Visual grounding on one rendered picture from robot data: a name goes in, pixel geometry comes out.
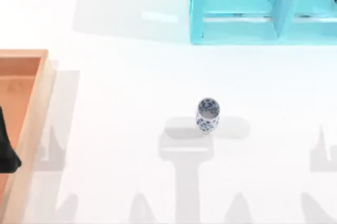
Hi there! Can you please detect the light blue rack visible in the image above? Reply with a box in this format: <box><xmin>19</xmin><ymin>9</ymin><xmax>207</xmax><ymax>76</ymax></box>
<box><xmin>189</xmin><ymin>0</ymin><xmax>337</xmax><ymax>46</ymax></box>

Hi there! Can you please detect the blue and white cup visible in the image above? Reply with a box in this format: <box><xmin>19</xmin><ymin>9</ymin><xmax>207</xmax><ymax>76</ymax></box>
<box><xmin>196</xmin><ymin>97</ymin><xmax>221</xmax><ymax>134</ymax></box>

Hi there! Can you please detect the shallow salmon-coloured box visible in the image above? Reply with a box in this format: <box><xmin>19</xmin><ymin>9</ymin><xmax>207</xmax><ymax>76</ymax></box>
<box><xmin>0</xmin><ymin>48</ymin><xmax>57</xmax><ymax>224</ymax></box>

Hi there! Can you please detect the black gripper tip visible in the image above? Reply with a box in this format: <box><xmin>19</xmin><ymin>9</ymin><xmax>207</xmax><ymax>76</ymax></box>
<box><xmin>0</xmin><ymin>106</ymin><xmax>22</xmax><ymax>174</ymax></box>

